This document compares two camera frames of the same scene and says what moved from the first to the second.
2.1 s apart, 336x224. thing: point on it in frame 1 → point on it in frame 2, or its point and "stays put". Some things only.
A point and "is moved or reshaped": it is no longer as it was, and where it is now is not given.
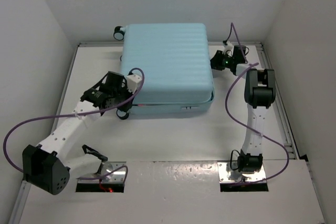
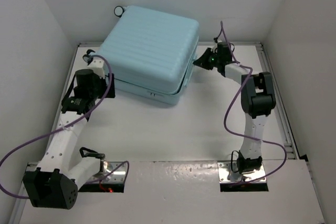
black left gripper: [125, 107] → [96, 77]
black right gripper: [215, 61] → [202, 61]
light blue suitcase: [175, 59] is moved or reshaped
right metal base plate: [228, 172] stays put
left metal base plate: [109, 172] stays put
